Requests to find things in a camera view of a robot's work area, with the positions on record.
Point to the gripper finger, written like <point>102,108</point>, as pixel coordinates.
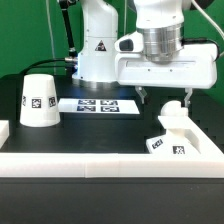
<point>141,92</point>
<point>188,96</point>

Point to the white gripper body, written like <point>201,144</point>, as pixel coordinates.
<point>192,67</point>

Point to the white lamp bulb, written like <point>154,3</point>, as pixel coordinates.
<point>174,108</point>

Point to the white lamp base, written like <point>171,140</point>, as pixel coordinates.
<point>174,141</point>

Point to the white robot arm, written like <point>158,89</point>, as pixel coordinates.
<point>155,55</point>

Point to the white lamp shade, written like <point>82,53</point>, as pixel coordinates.
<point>39,106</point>

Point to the white marker sheet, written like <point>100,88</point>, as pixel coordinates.
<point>99,106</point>

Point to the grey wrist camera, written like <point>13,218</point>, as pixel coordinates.
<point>130,43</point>

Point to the white border frame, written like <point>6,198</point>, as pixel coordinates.
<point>207,163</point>

